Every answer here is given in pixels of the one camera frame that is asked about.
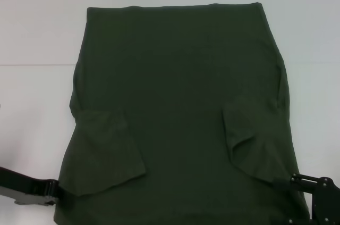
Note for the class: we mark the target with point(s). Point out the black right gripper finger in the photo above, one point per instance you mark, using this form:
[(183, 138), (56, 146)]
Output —
[(305, 223), (297, 183)]

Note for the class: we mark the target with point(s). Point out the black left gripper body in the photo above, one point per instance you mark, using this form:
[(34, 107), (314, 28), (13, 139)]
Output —
[(16, 182)]

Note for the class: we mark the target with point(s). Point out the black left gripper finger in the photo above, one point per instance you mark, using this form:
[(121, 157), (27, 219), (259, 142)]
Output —
[(47, 188)]

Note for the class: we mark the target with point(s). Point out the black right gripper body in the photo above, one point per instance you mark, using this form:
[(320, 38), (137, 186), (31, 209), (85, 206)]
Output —
[(326, 201)]

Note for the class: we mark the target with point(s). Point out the dark green t-shirt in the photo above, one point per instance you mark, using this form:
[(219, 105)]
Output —
[(180, 89)]

